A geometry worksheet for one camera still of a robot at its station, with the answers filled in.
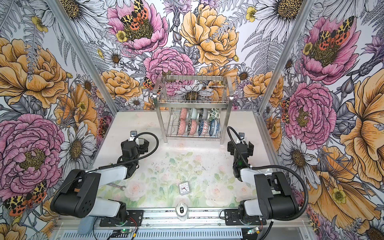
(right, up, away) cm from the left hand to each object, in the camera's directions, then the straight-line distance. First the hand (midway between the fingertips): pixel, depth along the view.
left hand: (136, 143), depth 92 cm
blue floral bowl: (+48, +9, +4) cm, 49 cm away
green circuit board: (+63, -38, -21) cm, 77 cm away
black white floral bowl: (+27, +19, +13) cm, 36 cm away
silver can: (+30, -25, -28) cm, 48 cm away
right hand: (+63, -1, -1) cm, 63 cm away
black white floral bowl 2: (+31, +11, +14) cm, 36 cm away
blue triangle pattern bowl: (+40, +9, +4) cm, 42 cm away
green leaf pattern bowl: (+49, +19, +13) cm, 54 cm away
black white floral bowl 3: (+23, +10, +16) cm, 30 cm away
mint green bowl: (+34, +19, +13) cm, 41 cm away
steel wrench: (-5, -23, -8) cm, 25 cm away
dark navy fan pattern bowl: (+40, +19, +17) cm, 47 cm away
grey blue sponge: (-15, -35, -22) cm, 44 cm away
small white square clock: (+30, -23, -10) cm, 39 cm away
